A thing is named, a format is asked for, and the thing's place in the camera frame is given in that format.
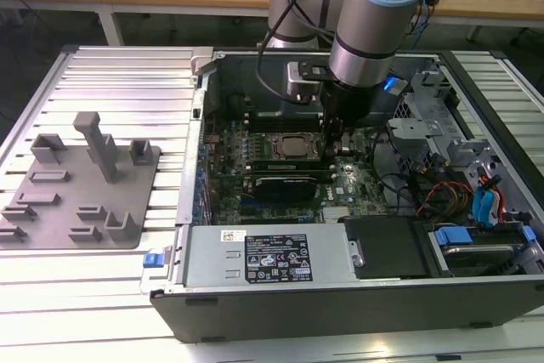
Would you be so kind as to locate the grey power supply unit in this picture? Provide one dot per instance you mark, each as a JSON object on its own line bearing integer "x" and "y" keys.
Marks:
{"x": 204, "y": 252}

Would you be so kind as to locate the grey parts rack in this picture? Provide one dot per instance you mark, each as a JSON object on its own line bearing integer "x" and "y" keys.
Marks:
{"x": 85, "y": 210}

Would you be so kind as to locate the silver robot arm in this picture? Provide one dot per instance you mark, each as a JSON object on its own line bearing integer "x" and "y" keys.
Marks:
{"x": 382, "y": 6}

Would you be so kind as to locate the blue case latch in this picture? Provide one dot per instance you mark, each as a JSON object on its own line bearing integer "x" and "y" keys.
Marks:
{"x": 153, "y": 261}

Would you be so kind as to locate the black graphics card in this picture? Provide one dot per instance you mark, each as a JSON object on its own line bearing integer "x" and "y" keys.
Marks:
{"x": 285, "y": 188}

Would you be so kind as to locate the silver chipset heatsink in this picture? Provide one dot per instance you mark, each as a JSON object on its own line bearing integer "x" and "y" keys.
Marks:
{"x": 338, "y": 213}

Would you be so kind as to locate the hard disk in blue carrier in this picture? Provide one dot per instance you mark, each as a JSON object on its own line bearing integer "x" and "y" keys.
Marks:
{"x": 452, "y": 236}

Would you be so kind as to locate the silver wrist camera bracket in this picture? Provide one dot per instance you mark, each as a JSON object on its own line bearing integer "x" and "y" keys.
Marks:
{"x": 304, "y": 82}

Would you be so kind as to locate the green motherboard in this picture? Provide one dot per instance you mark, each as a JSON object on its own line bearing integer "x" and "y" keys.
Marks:
{"x": 361, "y": 184}

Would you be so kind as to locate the black open PC case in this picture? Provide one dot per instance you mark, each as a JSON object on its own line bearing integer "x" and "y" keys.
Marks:
{"x": 340, "y": 316}

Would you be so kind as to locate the metal drive cage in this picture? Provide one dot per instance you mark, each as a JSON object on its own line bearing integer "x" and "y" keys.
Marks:
{"x": 418, "y": 127}

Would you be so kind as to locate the silver CPU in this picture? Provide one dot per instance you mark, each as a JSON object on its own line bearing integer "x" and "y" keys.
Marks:
{"x": 296, "y": 146}

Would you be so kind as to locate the black plastic shroud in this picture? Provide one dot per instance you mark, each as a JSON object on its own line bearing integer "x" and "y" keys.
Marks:
{"x": 382, "y": 248}

